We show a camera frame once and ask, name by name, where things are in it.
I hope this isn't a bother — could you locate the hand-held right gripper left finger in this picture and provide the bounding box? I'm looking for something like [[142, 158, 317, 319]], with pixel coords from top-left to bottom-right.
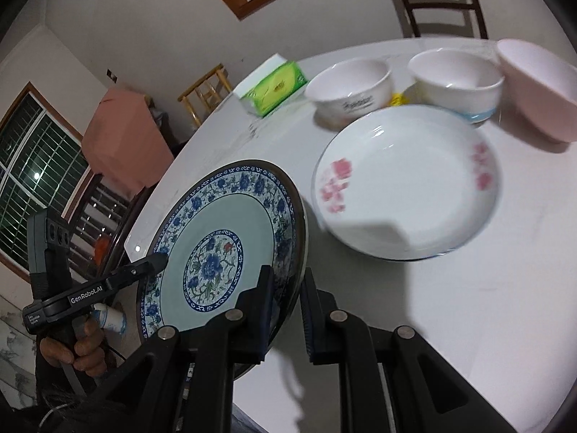
[[74, 265, 277, 433]]

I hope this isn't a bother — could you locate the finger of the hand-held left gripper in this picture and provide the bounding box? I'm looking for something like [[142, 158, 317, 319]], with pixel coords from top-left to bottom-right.
[[106, 255, 169, 290]]

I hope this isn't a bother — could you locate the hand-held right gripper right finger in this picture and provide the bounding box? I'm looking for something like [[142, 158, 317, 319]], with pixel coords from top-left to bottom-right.
[[300, 268, 515, 433]]

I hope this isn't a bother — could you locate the blue floral plate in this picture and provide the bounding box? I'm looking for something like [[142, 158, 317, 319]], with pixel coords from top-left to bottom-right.
[[136, 160, 309, 382]]

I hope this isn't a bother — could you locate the large pale pink bowl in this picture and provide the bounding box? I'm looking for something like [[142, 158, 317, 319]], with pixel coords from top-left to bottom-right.
[[496, 38, 577, 144]]

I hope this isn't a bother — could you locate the person's left hand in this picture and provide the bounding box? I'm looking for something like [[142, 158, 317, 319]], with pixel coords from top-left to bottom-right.
[[40, 319, 107, 371]]

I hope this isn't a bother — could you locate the small white bottle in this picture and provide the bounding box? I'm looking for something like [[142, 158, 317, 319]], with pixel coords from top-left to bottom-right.
[[94, 304, 128, 335]]

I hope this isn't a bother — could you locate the dark wooden chair with rails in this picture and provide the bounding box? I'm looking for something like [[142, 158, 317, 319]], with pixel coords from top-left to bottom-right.
[[67, 176, 154, 280]]

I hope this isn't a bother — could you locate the white plate with pink flowers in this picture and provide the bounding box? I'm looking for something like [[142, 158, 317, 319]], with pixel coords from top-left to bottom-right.
[[312, 104, 502, 261]]

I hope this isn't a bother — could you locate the light bamboo chair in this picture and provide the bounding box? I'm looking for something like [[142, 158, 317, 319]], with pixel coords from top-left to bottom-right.
[[178, 64, 233, 129]]

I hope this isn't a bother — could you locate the green tissue box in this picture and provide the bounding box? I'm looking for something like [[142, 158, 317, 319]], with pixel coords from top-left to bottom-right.
[[234, 53, 308, 118]]

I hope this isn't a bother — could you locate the white bowl with grey print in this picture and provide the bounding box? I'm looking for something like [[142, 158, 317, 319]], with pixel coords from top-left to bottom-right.
[[305, 58, 393, 127]]

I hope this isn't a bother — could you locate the white bowl with blue band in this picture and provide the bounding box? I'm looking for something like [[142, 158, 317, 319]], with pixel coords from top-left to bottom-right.
[[408, 49, 505, 123]]

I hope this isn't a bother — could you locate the dark wooden slat-back chair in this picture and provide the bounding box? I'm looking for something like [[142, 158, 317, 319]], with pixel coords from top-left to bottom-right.
[[385, 0, 490, 39]]

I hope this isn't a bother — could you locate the barred window with wooden frame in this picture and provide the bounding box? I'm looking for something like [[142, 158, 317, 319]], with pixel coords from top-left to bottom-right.
[[0, 82, 97, 276]]

